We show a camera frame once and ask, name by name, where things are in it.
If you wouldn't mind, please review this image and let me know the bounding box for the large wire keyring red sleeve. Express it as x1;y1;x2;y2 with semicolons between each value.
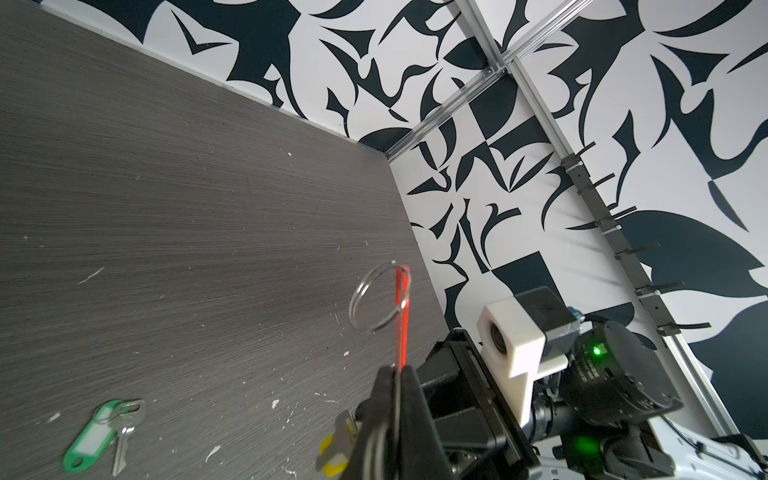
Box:
347;260;412;372

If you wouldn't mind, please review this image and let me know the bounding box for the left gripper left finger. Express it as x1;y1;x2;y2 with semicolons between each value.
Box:
341;367;398;480

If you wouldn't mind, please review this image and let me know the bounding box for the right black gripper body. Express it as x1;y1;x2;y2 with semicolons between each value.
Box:
416;329;540;479

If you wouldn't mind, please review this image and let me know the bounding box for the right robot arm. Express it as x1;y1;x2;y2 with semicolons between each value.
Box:
417;322;767;479

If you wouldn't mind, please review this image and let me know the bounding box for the black wall hook rack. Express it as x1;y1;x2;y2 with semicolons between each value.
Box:
561;142;712;336

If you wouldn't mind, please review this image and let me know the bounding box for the green capped key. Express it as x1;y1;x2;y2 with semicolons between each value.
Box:
62;399;147;477

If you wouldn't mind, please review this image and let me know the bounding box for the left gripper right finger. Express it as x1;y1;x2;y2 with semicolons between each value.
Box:
398;365;454;479

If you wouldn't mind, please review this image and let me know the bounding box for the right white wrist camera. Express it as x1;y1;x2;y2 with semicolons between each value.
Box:
477;287;584;427

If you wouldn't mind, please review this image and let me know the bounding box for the yellow capped key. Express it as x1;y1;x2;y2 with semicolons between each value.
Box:
315;410;359;478

